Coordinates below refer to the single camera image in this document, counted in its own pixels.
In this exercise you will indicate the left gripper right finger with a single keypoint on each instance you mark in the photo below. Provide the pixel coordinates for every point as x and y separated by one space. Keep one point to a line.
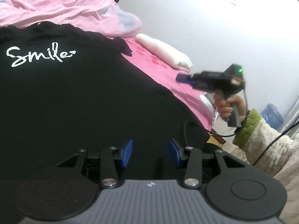
190 159

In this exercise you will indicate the black Smile t-shirt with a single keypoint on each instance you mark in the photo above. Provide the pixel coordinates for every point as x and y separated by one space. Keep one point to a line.
64 89

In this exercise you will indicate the blue plastic bag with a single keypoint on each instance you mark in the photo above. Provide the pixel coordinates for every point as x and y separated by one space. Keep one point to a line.
272 116

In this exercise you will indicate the person's right hand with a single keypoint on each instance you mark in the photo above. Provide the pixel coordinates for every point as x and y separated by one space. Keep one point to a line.
225 109

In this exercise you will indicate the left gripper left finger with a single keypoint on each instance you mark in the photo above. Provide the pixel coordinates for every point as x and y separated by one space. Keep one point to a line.
113 161

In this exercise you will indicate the cream rolled towel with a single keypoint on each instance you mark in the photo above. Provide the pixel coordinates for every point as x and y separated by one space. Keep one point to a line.
168 54

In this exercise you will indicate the cream fleece sleeve forearm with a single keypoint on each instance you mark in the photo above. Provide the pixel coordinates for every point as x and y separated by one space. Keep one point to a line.
279 161

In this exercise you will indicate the light pink quilt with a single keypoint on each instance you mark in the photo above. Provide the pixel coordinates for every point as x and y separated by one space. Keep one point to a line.
103 16

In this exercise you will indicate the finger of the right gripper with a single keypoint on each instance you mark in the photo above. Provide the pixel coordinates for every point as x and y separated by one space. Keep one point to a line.
185 78

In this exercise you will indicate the pink floral bed sheet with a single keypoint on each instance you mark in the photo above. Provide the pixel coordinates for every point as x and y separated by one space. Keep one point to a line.
165 75

